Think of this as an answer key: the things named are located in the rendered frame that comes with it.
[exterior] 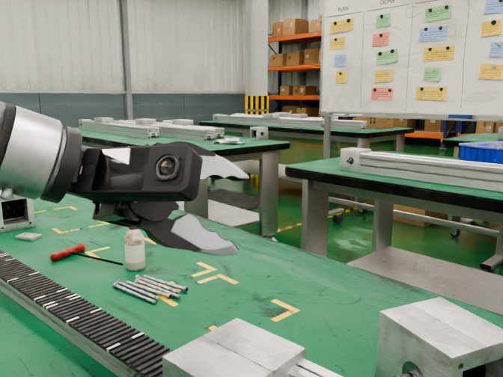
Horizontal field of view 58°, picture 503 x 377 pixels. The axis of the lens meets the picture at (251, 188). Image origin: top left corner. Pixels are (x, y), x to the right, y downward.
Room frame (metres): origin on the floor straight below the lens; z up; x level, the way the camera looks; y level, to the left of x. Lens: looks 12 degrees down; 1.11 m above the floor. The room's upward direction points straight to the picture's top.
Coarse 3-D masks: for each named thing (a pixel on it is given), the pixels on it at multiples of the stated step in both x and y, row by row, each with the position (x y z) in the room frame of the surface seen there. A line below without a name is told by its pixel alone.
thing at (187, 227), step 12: (180, 216) 0.45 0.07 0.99; (192, 216) 0.45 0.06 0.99; (180, 228) 0.44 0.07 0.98; (192, 228) 0.45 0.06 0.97; (192, 240) 0.44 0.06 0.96; (204, 240) 0.45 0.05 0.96; (216, 240) 0.46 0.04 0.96; (204, 252) 0.45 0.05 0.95; (216, 252) 0.46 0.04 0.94; (228, 252) 0.47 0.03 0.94
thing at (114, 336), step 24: (0, 264) 0.76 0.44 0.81; (24, 264) 0.76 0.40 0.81; (24, 288) 0.66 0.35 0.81; (48, 288) 0.66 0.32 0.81; (72, 312) 0.58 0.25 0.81; (96, 312) 0.58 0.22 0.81; (96, 336) 0.51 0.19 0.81; (120, 336) 0.52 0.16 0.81; (144, 336) 0.51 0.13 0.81; (120, 360) 0.47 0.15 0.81; (144, 360) 0.46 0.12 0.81
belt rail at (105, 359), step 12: (0, 288) 0.72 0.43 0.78; (12, 288) 0.69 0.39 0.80; (24, 300) 0.67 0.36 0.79; (36, 312) 0.63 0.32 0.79; (48, 312) 0.60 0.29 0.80; (48, 324) 0.60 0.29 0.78; (60, 324) 0.59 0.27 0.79; (72, 336) 0.55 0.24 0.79; (84, 348) 0.53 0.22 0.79; (96, 348) 0.51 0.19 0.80; (96, 360) 0.51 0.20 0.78; (108, 360) 0.50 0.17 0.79; (120, 372) 0.48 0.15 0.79; (132, 372) 0.48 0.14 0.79
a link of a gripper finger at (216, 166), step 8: (208, 160) 0.48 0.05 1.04; (216, 160) 0.49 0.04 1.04; (224, 160) 0.50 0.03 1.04; (208, 168) 0.48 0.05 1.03; (216, 168) 0.49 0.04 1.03; (224, 168) 0.49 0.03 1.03; (232, 168) 0.50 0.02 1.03; (208, 176) 0.48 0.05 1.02; (216, 176) 0.49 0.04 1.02; (224, 176) 0.49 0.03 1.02; (232, 176) 0.50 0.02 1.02; (240, 176) 0.51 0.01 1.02; (248, 176) 0.52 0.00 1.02
